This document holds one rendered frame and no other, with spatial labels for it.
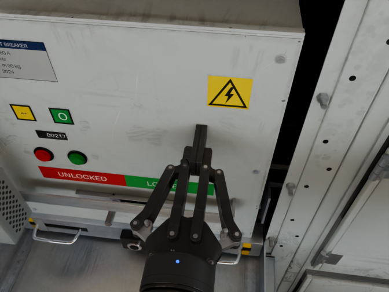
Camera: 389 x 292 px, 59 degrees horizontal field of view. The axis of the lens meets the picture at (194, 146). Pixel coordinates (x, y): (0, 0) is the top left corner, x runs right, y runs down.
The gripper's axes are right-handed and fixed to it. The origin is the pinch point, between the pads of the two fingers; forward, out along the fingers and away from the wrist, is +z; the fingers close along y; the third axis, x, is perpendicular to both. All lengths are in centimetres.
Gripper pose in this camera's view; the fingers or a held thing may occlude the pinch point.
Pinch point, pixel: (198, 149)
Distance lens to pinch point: 47.4
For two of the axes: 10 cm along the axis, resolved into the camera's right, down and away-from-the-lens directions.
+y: 9.9, 0.9, -0.9
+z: 1.2, -7.4, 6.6
